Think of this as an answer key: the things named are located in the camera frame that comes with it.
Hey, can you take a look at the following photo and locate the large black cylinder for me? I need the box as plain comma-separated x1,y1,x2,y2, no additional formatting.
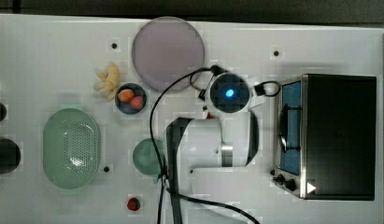
0,138,21,175

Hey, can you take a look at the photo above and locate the round grey plate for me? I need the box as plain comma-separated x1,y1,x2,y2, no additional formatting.
132,17,205,91

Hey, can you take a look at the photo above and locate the red toy fruit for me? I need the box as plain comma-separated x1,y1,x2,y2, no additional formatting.
130,96,144,110

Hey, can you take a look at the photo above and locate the yellow banana bunch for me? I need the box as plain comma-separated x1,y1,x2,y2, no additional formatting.
93,63,121,101

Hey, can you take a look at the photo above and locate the small blue bowl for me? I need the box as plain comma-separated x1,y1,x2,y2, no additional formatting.
115,83,147,115

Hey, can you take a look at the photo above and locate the green metal pot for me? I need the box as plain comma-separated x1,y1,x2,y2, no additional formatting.
133,138,161,175

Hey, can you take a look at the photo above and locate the black toaster oven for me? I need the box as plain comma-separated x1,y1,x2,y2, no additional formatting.
271,74,377,201

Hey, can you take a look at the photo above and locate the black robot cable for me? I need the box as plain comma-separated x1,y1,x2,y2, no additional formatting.
149,66,262,224

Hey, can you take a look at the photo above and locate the green oval strainer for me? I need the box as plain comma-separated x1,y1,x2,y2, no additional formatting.
43,108,101,189

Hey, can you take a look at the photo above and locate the red strawberry toy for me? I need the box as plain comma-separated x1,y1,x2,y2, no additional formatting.
127,197,140,211

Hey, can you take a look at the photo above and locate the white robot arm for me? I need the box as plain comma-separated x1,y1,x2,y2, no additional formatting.
165,65,280,224

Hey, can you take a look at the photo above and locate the orange toy fruit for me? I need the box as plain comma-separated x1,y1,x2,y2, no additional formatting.
118,89,135,102

